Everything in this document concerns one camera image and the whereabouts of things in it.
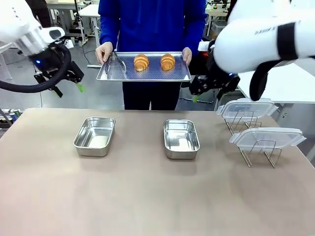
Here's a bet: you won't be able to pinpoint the person in blue sweater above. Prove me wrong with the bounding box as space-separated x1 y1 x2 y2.
98 0 208 111

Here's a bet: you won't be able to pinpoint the black corrugated cable hose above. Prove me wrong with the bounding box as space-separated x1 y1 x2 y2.
0 44 73 94

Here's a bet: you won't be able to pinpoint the large white side table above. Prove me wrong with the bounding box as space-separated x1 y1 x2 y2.
236 61 315 123

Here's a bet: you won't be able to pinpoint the person's right hand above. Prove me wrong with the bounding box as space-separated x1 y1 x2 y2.
95 41 117 65

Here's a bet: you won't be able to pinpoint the rectangular stainless steel container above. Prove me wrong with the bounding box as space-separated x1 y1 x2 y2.
162 118 201 160
72 116 117 158

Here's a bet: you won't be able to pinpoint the box of drink cans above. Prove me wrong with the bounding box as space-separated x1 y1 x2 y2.
0 107 23 130

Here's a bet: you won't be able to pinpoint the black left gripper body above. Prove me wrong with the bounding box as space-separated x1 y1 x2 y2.
28 43 79 84

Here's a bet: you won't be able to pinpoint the white background desk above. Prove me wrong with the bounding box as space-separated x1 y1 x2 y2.
46 0 102 44

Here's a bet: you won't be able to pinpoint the person's right forearm blue sleeve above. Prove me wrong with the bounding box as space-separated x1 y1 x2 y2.
99 13 122 47

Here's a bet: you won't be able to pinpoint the background person in dark clothes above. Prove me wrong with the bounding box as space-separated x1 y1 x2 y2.
31 0 52 28

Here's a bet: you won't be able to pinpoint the golden brown croissant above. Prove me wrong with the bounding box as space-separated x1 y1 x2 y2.
159 53 176 72
133 53 150 72

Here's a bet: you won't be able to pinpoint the clear plastic clip lid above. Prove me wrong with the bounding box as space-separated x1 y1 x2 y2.
228 127 308 151
216 97 280 123

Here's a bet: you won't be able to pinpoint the metal wire lid rack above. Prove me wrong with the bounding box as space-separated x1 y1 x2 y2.
237 139 283 170
224 110 262 136

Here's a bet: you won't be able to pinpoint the person's left hand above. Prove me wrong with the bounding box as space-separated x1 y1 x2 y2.
182 47 193 66

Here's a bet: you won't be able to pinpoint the small white side table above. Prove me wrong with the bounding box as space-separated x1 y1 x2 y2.
0 44 16 81

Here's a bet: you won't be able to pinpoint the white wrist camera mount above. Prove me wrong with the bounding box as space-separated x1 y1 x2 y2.
198 40 216 53

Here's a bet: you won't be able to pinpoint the silver metal tongs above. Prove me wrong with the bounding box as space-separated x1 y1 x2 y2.
104 52 127 80

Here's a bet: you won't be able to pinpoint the black fabric cable sleeve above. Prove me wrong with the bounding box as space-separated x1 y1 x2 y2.
249 21 300 102

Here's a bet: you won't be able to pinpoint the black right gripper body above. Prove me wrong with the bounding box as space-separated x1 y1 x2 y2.
205 45 241 94

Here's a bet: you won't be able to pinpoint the person's left forearm blue sleeve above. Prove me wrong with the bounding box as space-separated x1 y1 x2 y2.
182 13 208 51

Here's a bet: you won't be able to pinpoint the silver metal baking tray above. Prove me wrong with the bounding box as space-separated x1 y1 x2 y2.
95 51 192 83

